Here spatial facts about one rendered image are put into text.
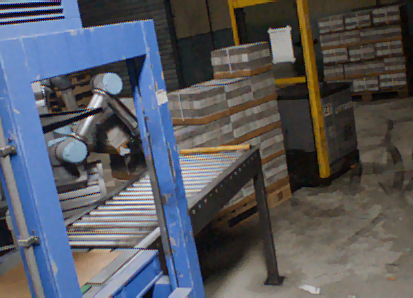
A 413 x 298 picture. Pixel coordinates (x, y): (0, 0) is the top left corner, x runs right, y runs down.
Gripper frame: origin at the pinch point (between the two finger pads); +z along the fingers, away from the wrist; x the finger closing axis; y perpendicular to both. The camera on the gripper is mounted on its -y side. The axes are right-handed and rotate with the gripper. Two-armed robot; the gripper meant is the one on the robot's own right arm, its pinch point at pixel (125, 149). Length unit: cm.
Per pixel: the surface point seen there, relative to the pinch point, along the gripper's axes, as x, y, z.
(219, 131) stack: -72, -38, -5
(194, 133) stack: -50, -24, -6
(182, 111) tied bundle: -65, -15, 13
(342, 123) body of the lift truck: -192, -115, -21
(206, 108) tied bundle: -70, -17, -5
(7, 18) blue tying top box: 101, 121, -148
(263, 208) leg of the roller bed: -6, -43, -85
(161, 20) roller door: -547, -119, 544
